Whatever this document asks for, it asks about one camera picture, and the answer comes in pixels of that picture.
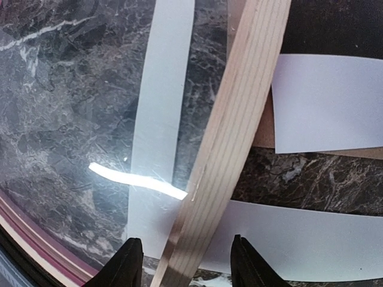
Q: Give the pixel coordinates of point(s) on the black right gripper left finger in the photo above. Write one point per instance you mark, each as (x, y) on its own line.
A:
(124, 269)

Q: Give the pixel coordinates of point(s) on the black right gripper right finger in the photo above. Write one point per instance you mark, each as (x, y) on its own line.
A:
(248, 268)

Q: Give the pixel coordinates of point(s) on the brown cardboard backing board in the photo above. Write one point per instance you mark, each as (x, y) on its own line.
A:
(265, 137)

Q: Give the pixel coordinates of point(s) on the light wooden picture frame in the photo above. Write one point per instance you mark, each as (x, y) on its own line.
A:
(123, 119)

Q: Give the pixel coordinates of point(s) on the white mat board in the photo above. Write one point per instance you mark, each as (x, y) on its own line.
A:
(299, 239)

